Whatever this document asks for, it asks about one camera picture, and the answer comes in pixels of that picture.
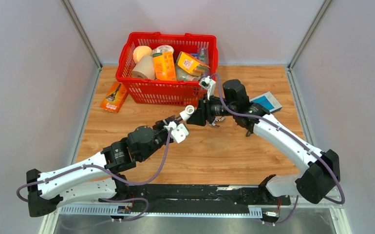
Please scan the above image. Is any orange yellow tilted box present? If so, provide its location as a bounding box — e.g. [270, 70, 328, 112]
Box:
[176, 52, 210, 77]

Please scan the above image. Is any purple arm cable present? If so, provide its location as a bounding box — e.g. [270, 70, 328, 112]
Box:
[16, 127, 173, 231]
[210, 73, 346, 226]

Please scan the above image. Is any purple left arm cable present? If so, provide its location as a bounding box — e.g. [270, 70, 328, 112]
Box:
[16, 127, 173, 231]

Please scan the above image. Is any steel grey faucet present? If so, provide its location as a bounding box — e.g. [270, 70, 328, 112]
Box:
[245, 130, 253, 137]

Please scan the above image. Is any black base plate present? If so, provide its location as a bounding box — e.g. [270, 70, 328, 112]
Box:
[118, 184, 291, 214]

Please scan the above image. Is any white slotted cable duct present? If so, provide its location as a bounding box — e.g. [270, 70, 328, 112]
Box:
[60, 205, 263, 218]

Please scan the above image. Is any orange tall box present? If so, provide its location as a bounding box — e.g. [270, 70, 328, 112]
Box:
[152, 52, 177, 81]

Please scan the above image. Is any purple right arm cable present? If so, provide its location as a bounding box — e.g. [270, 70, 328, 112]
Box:
[210, 73, 346, 226]

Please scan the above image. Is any clear plastic bottle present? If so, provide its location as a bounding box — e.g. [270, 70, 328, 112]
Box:
[197, 47, 210, 78]

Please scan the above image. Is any beige paper roll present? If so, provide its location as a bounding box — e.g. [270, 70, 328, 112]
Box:
[131, 55, 156, 80]

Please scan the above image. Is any blue white razor box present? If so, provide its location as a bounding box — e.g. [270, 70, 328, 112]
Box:
[250, 92, 282, 113]

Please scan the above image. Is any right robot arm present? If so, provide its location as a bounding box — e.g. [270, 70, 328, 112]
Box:
[187, 77, 340, 204]

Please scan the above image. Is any white tape roll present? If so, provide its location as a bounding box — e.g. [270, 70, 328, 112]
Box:
[152, 45, 174, 54]

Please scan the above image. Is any orange razor box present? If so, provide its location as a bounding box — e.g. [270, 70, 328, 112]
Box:
[100, 81, 128, 113]

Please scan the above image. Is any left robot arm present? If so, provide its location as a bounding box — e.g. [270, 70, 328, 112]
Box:
[16, 114, 190, 217]

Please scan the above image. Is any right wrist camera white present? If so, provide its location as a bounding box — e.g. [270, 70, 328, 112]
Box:
[199, 76, 216, 100]

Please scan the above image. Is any orange round sponge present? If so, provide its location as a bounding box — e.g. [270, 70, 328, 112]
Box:
[132, 45, 152, 64]

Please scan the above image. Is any white plastic pipe fitting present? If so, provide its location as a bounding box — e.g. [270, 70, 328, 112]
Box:
[179, 105, 195, 121]

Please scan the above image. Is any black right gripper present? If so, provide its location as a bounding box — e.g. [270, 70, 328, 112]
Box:
[187, 93, 236, 126]

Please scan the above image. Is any red plastic shopping basket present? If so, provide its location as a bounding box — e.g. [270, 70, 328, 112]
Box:
[115, 32, 218, 106]

